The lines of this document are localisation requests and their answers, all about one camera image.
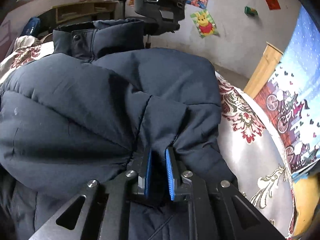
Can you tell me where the dark navy puffer jacket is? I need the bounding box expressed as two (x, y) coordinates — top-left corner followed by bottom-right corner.
(1, 19), (238, 239)

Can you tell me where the floral white red bedspread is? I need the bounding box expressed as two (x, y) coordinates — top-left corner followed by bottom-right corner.
(0, 41), (298, 240)

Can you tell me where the blue bicycle print curtain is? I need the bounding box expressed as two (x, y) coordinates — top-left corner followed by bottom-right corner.
(255, 8), (319, 181)

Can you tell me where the light wooden board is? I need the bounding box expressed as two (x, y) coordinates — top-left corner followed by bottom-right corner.
(244, 42), (283, 99)

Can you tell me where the Winnie the Pooh poster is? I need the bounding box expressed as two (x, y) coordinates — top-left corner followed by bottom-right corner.
(190, 9), (220, 38)

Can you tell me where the black mesh office chair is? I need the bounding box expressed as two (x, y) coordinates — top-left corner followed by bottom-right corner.
(115, 0), (187, 49)

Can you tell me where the wooden desk with shelf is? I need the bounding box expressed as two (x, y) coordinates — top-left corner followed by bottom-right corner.
(37, 1), (118, 31)

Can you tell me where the blue backpack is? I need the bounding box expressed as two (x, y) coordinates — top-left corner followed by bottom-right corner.
(21, 17), (41, 37)

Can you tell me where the green hanging wall pouch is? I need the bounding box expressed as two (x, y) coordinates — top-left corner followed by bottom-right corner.
(244, 6), (258, 17)

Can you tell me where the red paper on wall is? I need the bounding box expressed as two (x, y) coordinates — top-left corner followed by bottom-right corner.
(265, 0), (281, 10)

